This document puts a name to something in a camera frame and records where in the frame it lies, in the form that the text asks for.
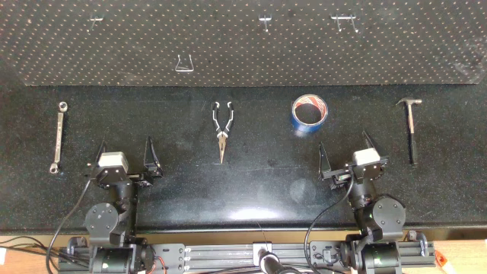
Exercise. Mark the mounting rail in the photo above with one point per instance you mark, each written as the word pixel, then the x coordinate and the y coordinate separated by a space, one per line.
pixel 220 255

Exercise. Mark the black pegboard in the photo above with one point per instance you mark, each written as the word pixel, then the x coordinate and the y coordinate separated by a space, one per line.
pixel 228 45

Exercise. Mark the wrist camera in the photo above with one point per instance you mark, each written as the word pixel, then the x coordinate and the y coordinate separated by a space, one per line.
pixel 113 160
pixel 366 157

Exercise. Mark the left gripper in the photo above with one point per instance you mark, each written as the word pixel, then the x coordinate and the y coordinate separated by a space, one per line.
pixel 114 176

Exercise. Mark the orange and white object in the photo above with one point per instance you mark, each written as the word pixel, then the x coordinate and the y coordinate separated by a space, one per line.
pixel 441 260

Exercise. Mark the wrench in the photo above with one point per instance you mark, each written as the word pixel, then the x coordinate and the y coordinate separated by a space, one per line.
pixel 59 137

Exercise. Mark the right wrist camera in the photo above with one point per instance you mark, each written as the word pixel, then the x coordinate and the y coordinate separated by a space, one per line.
pixel 366 157

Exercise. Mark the roll of blue tape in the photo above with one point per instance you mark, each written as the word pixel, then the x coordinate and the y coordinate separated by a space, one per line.
pixel 304 127

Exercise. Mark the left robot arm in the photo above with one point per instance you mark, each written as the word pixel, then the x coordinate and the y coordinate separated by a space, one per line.
pixel 100 220

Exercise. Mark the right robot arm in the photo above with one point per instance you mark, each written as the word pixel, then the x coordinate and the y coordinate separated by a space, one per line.
pixel 388 217

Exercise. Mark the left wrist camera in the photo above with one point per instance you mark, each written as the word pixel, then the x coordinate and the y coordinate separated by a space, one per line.
pixel 113 160

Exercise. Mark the hammer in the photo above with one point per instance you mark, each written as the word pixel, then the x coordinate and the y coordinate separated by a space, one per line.
pixel 411 125

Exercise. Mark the black and white pliers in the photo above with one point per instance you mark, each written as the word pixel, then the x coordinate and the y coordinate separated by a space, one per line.
pixel 222 141

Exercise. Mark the metal hook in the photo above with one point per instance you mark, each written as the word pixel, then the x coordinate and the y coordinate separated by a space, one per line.
pixel 96 18
pixel 184 71
pixel 265 18
pixel 343 17

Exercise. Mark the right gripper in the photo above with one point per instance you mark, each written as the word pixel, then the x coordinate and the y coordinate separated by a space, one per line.
pixel 367 171

